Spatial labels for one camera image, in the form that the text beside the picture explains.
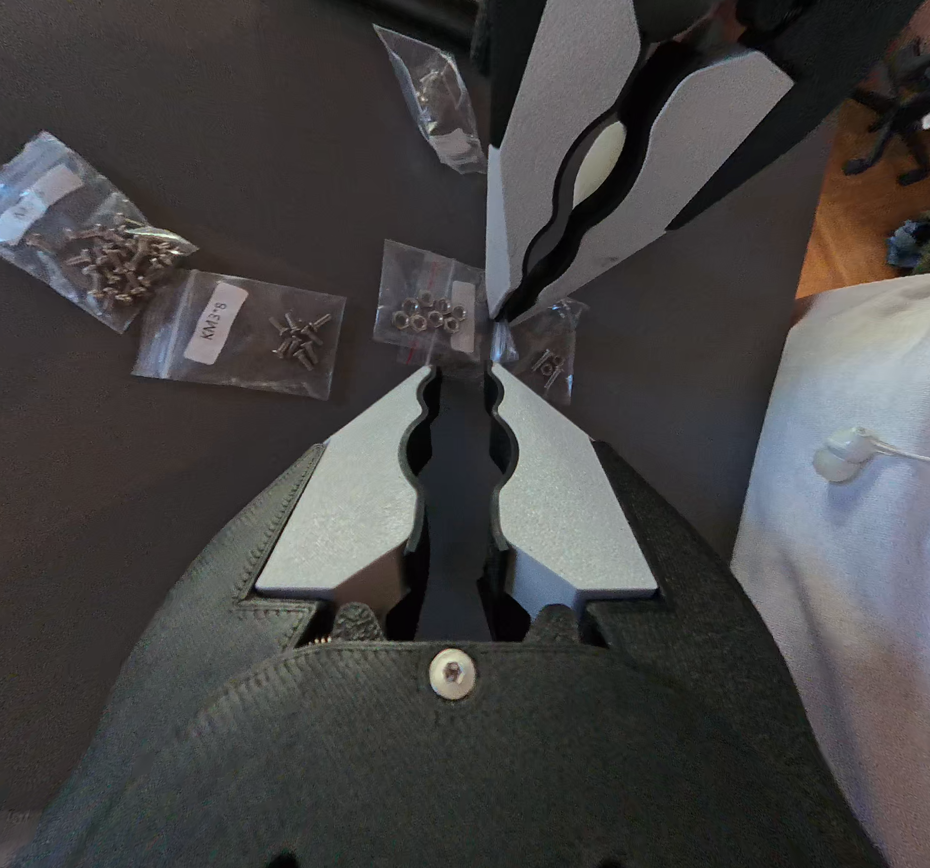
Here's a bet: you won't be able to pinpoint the blue green cloth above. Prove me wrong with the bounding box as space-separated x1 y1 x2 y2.
883 216 930 275

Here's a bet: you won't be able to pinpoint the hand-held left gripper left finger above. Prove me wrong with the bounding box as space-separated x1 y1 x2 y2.
254 365 440 642

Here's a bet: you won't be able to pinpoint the dark grey desk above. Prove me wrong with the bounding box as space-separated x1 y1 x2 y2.
0 0 840 822

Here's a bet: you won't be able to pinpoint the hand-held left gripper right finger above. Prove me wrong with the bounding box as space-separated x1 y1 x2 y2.
485 361 660 642

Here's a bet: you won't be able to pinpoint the scattered small hardware bags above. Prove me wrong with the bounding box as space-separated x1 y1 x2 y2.
0 24 489 402

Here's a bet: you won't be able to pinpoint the single clear zip bag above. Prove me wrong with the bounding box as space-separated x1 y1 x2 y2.
490 299 588 405

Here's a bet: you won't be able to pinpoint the white earbud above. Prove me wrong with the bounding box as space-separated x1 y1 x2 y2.
812 426 882 484

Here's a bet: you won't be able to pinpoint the black office chair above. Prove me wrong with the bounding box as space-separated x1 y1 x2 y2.
841 32 930 187

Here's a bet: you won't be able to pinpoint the white t-shirt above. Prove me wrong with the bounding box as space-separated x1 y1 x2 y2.
728 276 930 868

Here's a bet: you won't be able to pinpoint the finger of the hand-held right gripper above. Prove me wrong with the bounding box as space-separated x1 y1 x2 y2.
485 0 644 320
505 46 794 320

